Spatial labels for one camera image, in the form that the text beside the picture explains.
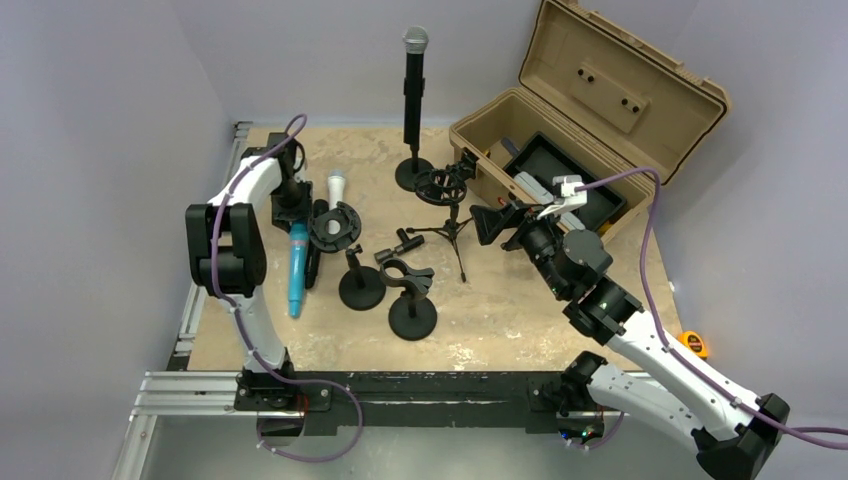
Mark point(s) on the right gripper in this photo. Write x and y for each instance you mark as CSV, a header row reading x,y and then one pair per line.
x,y
491,221

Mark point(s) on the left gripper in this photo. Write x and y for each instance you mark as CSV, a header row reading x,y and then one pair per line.
x,y
283,217

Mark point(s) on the small black microphone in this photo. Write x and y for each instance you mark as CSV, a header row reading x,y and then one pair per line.
x,y
313,257

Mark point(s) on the blue microphone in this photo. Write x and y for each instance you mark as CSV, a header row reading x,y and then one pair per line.
x,y
299,242

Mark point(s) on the white microphone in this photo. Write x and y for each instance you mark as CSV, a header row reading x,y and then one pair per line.
x,y
336,183

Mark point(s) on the black shock mount cradle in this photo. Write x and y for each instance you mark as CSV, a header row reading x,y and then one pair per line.
x,y
336,230

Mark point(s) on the clip stand round base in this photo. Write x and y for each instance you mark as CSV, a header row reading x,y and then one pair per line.
x,y
412,316

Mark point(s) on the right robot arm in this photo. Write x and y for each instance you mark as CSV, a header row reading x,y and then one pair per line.
x,y
731,430

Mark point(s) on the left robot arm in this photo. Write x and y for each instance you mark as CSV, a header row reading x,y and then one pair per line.
x,y
227,257

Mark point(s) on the round base tall stand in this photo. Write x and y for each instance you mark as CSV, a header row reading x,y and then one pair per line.
x,y
408,170

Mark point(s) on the tall black silver microphone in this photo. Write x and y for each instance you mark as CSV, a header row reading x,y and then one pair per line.
x,y
415,41

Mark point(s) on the grey white object in tray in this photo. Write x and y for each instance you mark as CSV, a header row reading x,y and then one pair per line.
x,y
543,195

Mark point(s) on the black toolbox tray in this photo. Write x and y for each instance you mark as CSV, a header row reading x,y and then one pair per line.
x,y
544,160

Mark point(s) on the tan plastic toolbox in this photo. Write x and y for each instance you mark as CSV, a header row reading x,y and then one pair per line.
x,y
620,107

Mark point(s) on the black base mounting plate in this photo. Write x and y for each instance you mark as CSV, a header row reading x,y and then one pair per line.
x,y
537,402

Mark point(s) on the yellow tape measure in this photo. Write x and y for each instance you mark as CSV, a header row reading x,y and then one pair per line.
x,y
695,343

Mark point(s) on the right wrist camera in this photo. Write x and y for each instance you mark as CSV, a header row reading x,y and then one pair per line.
x,y
572,196

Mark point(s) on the tripod stand with shock mount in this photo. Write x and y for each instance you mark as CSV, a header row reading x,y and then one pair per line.
x,y
447,187

